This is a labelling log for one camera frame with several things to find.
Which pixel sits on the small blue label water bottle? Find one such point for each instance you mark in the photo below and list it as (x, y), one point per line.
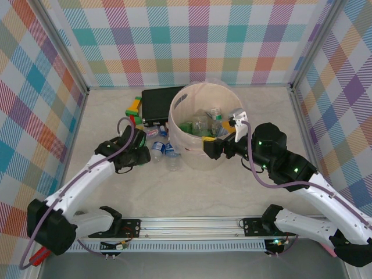
(158, 146)
(170, 148)

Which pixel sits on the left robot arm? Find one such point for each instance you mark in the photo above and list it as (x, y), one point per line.
(81, 180)

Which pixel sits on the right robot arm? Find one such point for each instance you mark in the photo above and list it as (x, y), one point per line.
(334, 203)

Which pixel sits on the round beige bin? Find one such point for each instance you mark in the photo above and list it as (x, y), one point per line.
(203, 93)

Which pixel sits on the clear crumpled plastic bottle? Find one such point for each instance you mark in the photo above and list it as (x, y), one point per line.
(200, 125)
(217, 128)

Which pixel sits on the pink label plastic bottle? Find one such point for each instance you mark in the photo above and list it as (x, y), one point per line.
(152, 133)

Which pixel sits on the white cap green label bottle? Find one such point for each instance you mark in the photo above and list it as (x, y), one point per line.
(216, 113)

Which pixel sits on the red and green block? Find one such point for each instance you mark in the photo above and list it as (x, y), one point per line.
(134, 119)

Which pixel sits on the blue cap plastic bottle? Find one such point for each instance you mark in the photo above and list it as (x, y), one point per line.
(163, 133)

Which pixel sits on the yellow and green block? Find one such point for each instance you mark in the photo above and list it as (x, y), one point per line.
(134, 106)

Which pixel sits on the green label plastic bottle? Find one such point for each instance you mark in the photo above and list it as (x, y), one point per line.
(186, 128)

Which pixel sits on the black case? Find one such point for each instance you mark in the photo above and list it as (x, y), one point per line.
(157, 101)

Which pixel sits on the black mounting plate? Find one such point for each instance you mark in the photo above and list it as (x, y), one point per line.
(132, 228)
(251, 226)

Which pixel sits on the pink object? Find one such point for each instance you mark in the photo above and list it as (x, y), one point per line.
(329, 250)

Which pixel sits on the red tool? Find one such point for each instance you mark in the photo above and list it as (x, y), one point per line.
(39, 255)

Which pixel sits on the wall base rail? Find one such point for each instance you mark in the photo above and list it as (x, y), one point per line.
(302, 122)
(130, 86)

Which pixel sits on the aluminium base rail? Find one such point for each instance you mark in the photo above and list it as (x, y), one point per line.
(189, 228)

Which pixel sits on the aluminium frame post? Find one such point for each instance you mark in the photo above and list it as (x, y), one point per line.
(316, 43)
(64, 49)

